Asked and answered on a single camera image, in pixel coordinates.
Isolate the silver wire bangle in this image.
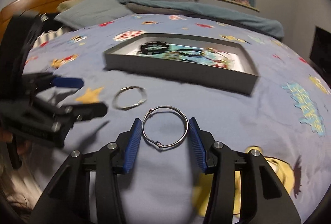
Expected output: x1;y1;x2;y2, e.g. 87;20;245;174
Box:
142;105;189;152

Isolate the dark small bead bracelet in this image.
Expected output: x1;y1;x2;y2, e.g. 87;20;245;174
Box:
177;48;206;58

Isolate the person's left hand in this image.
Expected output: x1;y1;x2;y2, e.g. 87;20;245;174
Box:
0;128;33;157

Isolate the striped black white cloth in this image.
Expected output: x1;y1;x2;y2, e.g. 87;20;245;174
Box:
32;27;71;48

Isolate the silver twisted bangle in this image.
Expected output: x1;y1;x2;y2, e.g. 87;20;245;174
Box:
112;86;147;111

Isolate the blue cartoon bed sheet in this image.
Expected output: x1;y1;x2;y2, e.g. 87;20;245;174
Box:
25;15;330;220

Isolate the grey blue pillow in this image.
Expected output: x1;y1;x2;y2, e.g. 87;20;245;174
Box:
54;0;133;29

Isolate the printed green blue paper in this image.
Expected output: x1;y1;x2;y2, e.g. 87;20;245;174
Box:
129;41;244;72

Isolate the grey shallow tray box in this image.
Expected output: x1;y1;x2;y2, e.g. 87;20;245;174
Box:
104;33;259;95

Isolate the black tv monitor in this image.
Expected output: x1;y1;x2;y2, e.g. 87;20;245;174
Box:
309;27;331;75

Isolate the teal folded blanket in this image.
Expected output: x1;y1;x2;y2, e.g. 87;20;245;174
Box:
116;0;284;41

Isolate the black large bead bracelet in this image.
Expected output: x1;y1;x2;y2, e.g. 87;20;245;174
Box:
138;41;171;56

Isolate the pink braided cord bracelet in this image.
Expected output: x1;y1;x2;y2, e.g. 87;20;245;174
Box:
202;47;235;69

